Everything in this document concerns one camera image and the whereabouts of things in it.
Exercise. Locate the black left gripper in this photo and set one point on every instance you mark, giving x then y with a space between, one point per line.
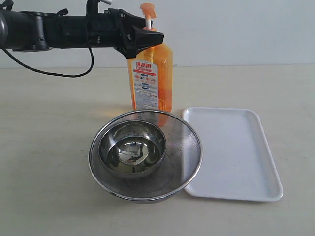
115 28

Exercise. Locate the orange pump soap bottle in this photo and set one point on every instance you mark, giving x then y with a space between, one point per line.
151 78

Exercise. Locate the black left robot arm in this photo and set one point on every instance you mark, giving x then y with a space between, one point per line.
31 31

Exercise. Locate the small stainless steel bowl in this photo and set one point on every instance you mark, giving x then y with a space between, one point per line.
132 149

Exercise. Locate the steel mesh strainer basket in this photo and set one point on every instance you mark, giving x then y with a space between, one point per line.
181 163

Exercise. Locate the white rectangular plastic tray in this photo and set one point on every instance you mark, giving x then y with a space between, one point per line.
237 162

